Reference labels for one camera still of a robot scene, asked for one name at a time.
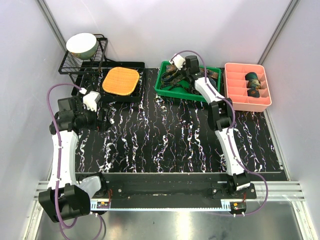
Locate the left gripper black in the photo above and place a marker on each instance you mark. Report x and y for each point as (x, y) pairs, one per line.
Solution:
(102, 125)

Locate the orange teal patterned tie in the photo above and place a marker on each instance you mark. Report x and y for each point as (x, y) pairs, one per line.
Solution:
(210, 73)

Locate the orange woven square mat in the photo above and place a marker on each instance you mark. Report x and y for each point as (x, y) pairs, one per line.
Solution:
(120, 81)

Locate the black wire dish rack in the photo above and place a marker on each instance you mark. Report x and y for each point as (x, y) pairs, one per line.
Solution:
(90, 73)

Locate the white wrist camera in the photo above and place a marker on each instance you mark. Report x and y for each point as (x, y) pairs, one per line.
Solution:
(178, 61)
(90, 99)

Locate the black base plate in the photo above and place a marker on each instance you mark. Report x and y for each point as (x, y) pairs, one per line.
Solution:
(173, 191)

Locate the rolled dark green tie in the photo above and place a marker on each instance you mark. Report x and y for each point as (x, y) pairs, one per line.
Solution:
(251, 76)

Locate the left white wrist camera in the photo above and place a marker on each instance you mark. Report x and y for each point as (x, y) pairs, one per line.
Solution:
(90, 99)

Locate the green plastic bin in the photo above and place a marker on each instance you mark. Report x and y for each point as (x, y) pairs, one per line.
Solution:
(218, 84)

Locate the pink divided organizer box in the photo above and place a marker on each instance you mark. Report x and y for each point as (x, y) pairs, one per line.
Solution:
(235, 87)

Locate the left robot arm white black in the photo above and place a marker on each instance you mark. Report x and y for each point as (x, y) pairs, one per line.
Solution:
(65, 197)

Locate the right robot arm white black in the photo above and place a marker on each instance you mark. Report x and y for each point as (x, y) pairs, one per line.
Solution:
(221, 119)

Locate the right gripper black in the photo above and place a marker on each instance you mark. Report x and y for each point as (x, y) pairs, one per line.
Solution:
(181, 72)

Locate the blue yellow floral tie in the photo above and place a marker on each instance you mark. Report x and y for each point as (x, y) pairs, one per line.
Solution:
(170, 79)

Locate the dark patterned tie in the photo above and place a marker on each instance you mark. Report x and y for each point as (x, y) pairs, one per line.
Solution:
(183, 87)

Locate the white green ceramic bowl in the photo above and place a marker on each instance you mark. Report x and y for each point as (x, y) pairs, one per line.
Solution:
(83, 46)

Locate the rolled black orange tie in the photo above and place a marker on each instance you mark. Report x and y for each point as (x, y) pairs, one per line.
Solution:
(253, 92)

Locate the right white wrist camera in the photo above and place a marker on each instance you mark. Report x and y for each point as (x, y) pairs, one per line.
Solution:
(178, 61)

